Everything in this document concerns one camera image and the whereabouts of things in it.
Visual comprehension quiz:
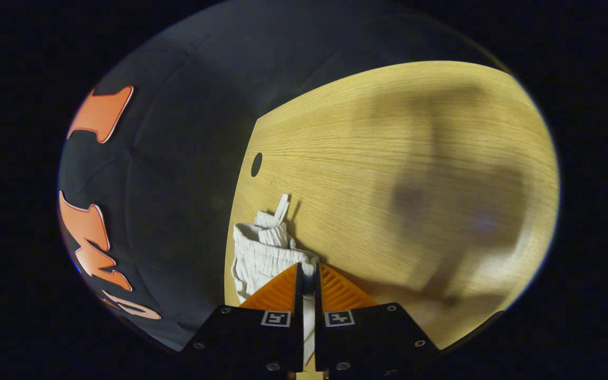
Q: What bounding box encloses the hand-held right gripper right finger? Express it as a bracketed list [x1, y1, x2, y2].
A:
[312, 262, 439, 373]

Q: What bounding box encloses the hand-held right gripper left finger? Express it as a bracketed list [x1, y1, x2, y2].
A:
[183, 263, 305, 373]

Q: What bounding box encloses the black backdrop cloth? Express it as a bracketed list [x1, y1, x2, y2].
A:
[59, 0, 510, 352]

